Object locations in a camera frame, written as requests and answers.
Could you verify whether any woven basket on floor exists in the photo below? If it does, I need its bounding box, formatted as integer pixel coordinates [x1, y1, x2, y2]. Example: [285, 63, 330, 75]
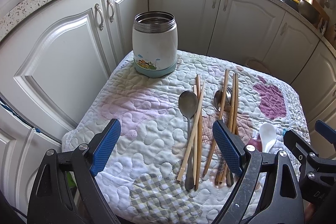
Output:
[245, 58, 271, 75]

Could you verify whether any large metal spoon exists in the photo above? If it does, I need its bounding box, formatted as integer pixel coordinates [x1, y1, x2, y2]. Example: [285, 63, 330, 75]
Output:
[178, 90, 198, 192]

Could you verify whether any white cabinet door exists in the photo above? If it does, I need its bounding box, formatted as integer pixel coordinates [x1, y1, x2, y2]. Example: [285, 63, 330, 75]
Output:
[1, 0, 117, 140]

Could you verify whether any metal fork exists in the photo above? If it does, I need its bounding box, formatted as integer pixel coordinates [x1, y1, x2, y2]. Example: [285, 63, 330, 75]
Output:
[225, 89, 234, 187]

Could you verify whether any brown wooden chopstick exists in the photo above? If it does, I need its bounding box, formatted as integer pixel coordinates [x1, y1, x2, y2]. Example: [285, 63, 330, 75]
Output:
[215, 77, 236, 185]
[203, 69, 229, 177]
[232, 73, 239, 135]

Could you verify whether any white insulated food jar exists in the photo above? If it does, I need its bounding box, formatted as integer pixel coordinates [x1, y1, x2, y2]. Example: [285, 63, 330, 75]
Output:
[132, 11, 178, 79]

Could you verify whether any small metal spoon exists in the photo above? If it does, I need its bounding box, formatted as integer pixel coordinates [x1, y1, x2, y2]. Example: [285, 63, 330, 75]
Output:
[214, 90, 225, 120]

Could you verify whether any quilted patchwork cloth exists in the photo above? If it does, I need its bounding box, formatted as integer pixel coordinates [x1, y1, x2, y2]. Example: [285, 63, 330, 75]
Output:
[62, 51, 310, 223]

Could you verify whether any silver cabinet handle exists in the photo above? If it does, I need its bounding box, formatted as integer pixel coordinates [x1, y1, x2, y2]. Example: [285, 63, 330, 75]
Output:
[94, 3, 105, 31]

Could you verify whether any white ceramic spoon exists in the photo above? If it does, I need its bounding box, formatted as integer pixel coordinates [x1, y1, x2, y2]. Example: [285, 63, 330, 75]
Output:
[259, 123, 276, 153]

